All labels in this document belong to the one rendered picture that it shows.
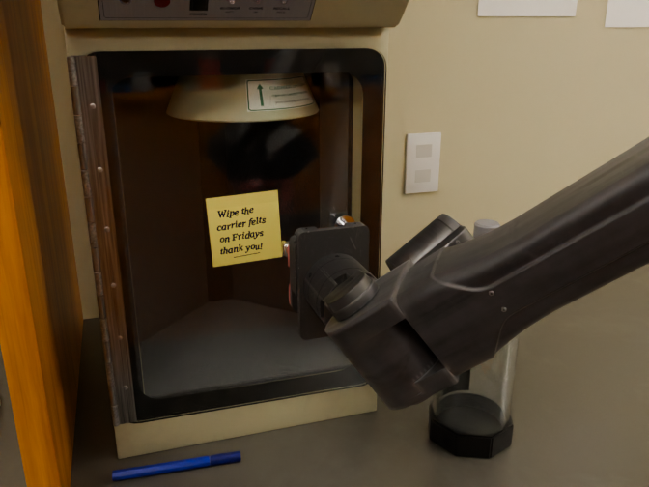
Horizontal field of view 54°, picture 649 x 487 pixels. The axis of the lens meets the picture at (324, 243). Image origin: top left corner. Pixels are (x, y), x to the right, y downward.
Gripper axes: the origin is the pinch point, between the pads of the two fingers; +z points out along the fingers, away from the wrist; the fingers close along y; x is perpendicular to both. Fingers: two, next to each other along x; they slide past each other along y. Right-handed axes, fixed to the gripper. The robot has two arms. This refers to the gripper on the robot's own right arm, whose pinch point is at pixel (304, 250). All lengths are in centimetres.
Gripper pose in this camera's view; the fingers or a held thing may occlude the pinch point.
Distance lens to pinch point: 64.9
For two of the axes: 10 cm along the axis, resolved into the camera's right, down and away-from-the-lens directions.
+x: -9.5, 1.1, -3.0
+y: -0.1, -9.4, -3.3
